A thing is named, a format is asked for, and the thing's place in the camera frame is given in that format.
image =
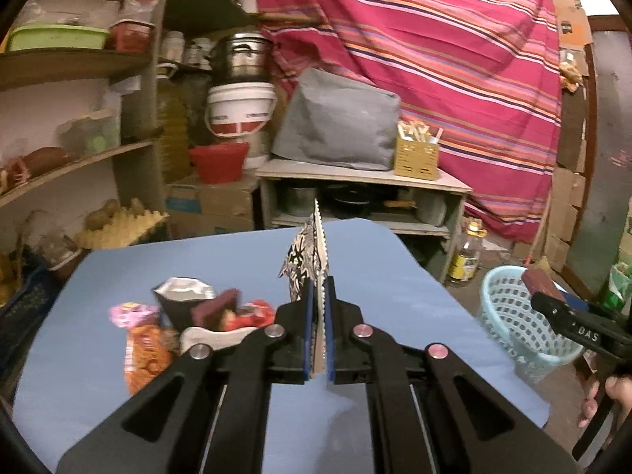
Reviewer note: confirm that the grey cloth cover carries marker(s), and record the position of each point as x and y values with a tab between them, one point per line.
335	123

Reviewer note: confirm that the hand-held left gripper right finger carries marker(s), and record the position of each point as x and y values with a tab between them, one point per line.
330	335

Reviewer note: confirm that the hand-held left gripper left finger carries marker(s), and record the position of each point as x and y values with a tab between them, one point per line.
308	335

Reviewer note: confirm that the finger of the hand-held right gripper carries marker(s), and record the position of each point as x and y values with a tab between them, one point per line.
548	306

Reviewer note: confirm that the yellow cutlery holder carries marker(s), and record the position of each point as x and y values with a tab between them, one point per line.
414	158

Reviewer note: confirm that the pink snack wrapper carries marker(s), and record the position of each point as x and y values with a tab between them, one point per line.
131	315

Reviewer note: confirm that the red plastic basin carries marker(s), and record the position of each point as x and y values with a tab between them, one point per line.
217	163

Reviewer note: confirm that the clear plastic container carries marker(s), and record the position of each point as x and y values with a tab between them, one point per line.
89	133

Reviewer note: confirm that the red striped cloth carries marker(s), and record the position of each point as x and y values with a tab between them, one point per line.
444	59

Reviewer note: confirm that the dark blue plastic crate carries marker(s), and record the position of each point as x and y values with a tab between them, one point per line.
24	306

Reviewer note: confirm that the oil bottle yellow label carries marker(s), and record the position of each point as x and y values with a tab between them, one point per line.
466	256

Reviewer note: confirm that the green plastic container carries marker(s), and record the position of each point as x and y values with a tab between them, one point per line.
54	39

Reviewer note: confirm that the wooden shelf unit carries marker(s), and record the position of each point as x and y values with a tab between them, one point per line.
133	103

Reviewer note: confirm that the red snack wrapper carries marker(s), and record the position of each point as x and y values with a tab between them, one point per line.
256	312

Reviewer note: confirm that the large yellow oil jug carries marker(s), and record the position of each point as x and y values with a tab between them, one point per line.
173	128

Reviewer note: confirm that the person's right hand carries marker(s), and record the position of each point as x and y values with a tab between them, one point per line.
591	402

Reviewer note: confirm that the red lidded container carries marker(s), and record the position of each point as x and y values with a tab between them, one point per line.
131	37

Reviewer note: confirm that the white plastic bucket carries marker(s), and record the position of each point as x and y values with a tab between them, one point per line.
239	103

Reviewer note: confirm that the maroon snack wrapper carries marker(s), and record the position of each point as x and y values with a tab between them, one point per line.
212	308
540	281

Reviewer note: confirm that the black white patterned wrapper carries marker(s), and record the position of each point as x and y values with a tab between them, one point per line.
302	256

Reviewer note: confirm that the cardboard sheets on wall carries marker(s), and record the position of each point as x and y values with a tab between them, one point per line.
568	182

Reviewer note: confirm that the steel cooking pot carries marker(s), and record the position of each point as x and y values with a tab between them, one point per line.
242	59

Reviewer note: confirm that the glass jar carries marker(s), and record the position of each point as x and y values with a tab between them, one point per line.
173	47

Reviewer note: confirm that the light blue plastic basket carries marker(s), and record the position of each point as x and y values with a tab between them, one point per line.
523	340

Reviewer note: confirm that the cardboard box blue print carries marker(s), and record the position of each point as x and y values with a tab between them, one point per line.
222	202

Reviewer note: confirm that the low wooden cabinet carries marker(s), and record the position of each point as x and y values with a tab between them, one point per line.
355	175

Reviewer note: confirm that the black pan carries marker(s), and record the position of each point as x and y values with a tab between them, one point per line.
355	196

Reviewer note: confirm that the yellow egg tray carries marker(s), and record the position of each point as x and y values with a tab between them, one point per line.
123	229

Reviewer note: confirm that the metal pot in cabinet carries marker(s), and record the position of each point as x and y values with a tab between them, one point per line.
298	201

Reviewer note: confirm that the orange snack wrapper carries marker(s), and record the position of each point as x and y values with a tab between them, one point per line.
145	360

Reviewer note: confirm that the green plastic bag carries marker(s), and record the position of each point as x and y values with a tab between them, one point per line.
619	284

